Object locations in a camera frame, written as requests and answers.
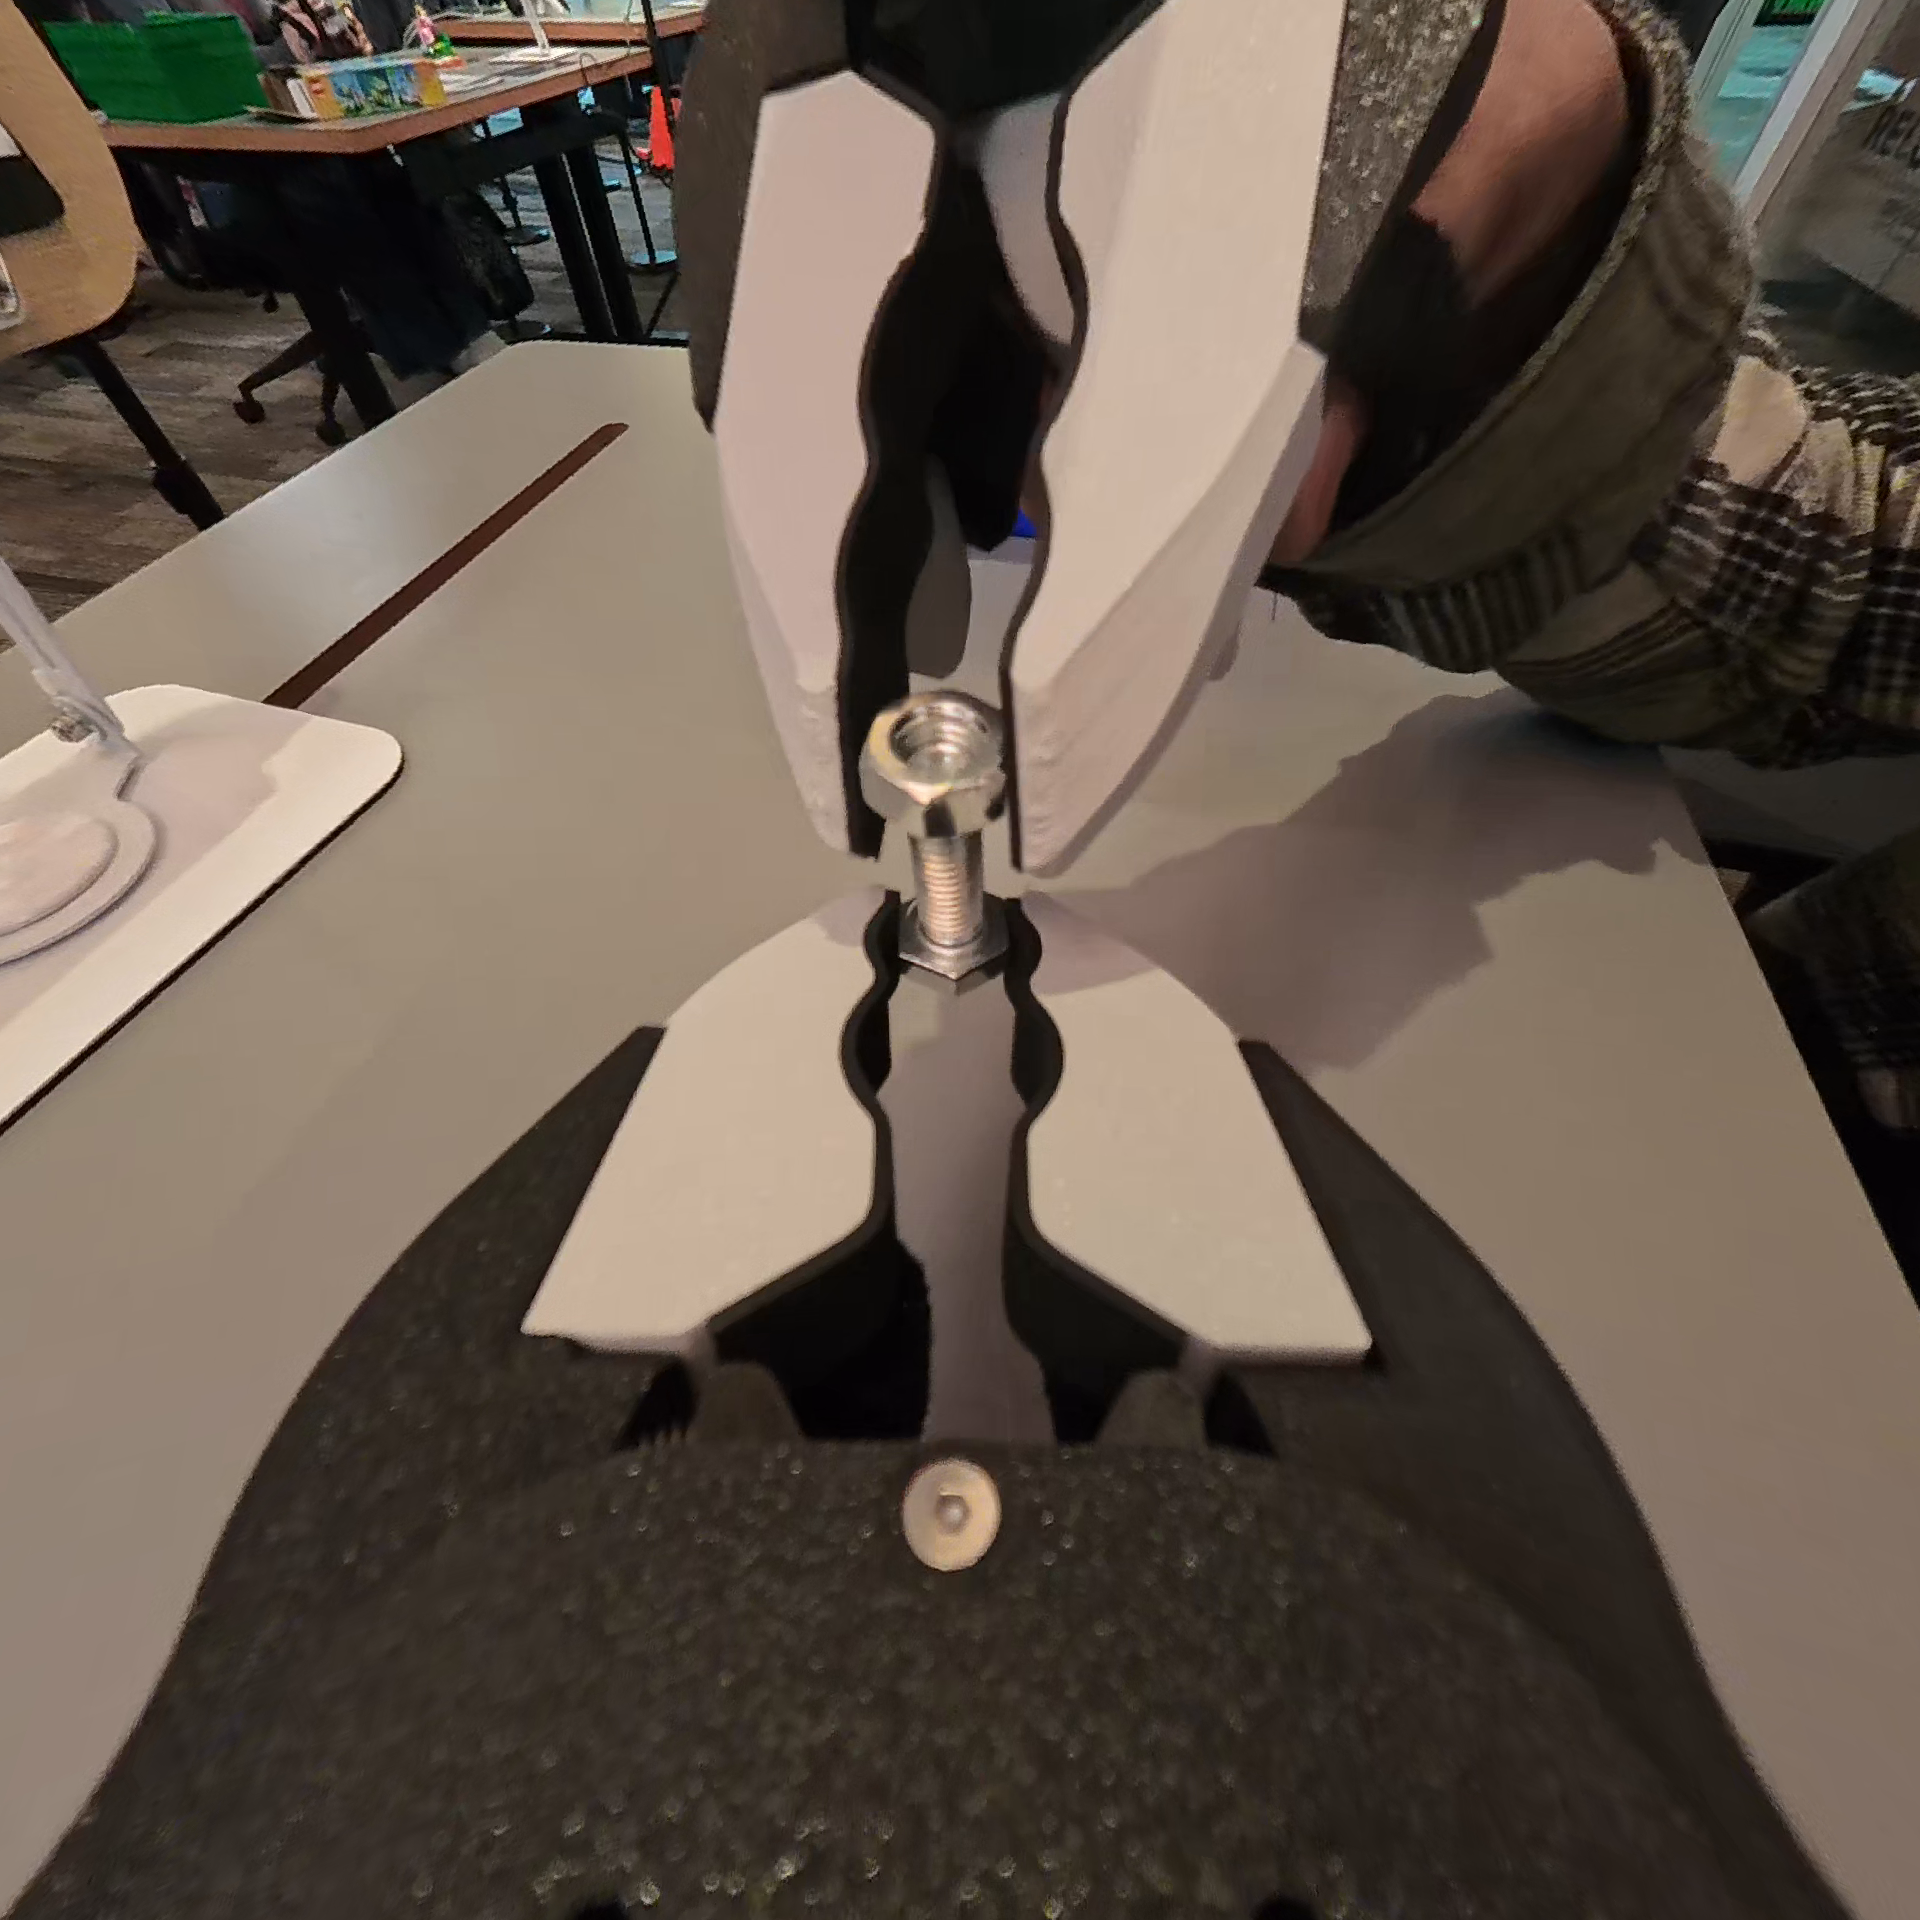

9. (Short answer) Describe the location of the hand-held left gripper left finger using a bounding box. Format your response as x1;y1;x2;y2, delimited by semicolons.
519;884;898;1403

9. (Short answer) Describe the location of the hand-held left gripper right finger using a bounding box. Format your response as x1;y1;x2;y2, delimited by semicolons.
1001;894;1375;1397

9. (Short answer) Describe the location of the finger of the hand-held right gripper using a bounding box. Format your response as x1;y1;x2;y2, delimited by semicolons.
975;0;1346;879
717;71;964;859

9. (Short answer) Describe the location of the silver hex bolt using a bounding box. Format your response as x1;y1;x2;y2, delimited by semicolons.
895;824;1002;995

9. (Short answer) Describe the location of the silver hex nut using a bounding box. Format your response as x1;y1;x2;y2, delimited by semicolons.
856;692;1008;859

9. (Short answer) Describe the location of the person's right hand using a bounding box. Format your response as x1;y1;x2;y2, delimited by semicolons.
1294;6;1634;552

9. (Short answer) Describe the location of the long wooden desk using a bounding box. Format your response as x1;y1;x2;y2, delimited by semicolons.
95;45;663;437

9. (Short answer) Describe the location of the colourful toy box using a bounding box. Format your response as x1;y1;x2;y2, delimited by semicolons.
286;52;447;119

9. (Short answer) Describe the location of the white tablet stand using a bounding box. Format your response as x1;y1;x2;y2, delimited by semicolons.
0;561;404;1127

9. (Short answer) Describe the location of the person's plaid shirt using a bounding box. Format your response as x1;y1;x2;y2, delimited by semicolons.
1745;838;1920;1127

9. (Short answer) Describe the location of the green plastic bin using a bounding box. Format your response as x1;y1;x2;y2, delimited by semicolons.
46;15;272;121

